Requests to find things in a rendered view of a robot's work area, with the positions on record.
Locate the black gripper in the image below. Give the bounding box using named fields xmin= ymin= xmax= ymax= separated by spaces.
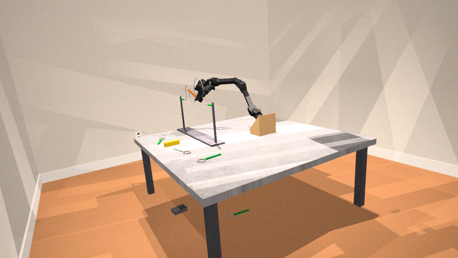
xmin=195 ymin=86 xmax=210 ymax=102

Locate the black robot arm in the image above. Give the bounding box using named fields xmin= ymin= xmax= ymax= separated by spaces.
xmin=195 ymin=77 xmax=263 ymax=119

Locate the yellow flat bar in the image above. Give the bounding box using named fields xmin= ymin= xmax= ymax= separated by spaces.
xmin=164 ymin=140 xmax=180 ymax=147

